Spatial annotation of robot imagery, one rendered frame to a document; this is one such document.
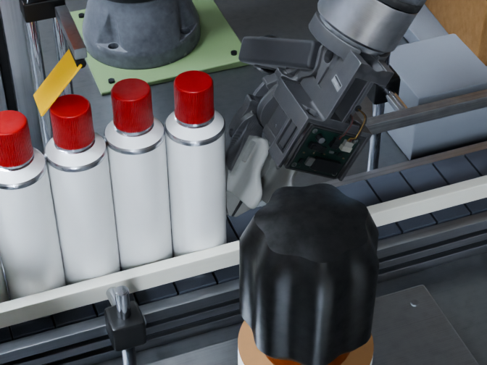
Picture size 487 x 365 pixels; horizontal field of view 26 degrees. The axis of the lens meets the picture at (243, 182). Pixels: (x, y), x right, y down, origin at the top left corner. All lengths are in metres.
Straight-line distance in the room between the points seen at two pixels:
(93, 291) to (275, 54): 0.26
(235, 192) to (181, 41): 0.41
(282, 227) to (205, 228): 0.35
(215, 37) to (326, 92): 0.52
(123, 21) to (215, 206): 0.43
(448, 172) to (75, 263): 0.41
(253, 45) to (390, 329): 0.28
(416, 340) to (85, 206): 0.31
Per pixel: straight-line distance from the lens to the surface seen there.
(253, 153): 0.94
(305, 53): 0.90
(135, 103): 0.86
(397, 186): 1.09
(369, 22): 0.85
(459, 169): 1.12
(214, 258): 0.96
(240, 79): 1.31
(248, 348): 0.69
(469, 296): 1.06
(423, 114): 1.06
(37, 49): 0.92
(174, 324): 0.99
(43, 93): 0.87
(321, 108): 0.88
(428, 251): 1.06
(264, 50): 0.95
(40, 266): 0.93
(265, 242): 0.60
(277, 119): 0.91
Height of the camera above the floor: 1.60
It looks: 41 degrees down
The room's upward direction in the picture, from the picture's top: straight up
